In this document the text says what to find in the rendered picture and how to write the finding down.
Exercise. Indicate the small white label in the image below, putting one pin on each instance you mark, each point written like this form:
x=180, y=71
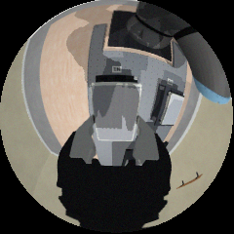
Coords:
x=117, y=69
x=170, y=82

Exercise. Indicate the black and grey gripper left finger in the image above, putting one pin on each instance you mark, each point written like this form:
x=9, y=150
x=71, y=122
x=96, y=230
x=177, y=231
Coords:
x=78, y=149

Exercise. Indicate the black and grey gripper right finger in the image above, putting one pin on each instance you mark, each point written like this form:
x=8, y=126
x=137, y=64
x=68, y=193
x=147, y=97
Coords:
x=151, y=152

